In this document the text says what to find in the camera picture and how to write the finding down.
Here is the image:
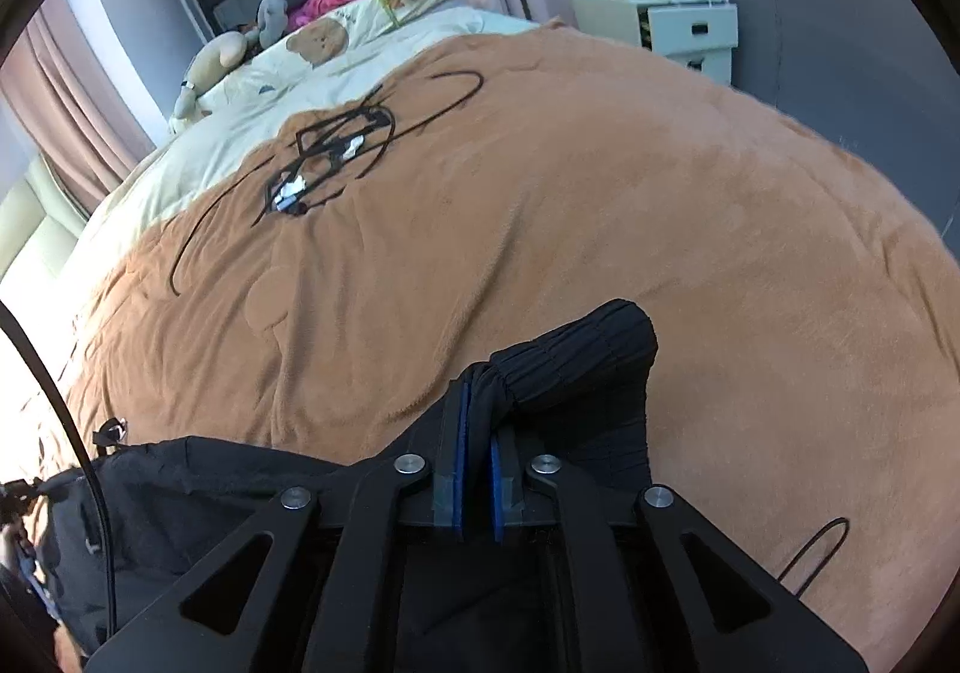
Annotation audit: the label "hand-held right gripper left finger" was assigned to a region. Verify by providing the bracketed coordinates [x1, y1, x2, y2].
[84, 379, 470, 673]

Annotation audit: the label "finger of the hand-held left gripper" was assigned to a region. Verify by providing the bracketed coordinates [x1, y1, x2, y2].
[0, 478, 46, 614]

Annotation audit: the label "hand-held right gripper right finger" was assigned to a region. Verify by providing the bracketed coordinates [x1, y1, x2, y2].
[489, 418, 871, 673]

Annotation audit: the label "black pants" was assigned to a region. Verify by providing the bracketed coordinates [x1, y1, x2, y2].
[34, 298, 661, 673]

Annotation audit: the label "brown fleece blanket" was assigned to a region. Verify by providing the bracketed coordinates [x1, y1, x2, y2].
[15, 20, 960, 673]

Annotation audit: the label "white patterned pillow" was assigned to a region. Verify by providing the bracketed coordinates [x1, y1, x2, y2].
[71, 0, 541, 254]

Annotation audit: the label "beige plush toy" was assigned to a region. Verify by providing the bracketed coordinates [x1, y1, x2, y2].
[169, 32, 252, 134]

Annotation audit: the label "white nightstand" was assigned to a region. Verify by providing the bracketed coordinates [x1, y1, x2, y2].
[572, 0, 740, 85]

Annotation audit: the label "grey plush toy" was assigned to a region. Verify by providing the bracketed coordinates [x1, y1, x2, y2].
[255, 0, 293, 44]

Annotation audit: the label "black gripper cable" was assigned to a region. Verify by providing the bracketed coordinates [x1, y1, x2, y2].
[0, 302, 117, 633]

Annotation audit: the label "tangled black cable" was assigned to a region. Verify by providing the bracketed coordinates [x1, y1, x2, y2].
[171, 69, 485, 295]

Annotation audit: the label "thin black cord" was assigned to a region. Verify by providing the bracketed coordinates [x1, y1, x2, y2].
[776, 517, 851, 600]

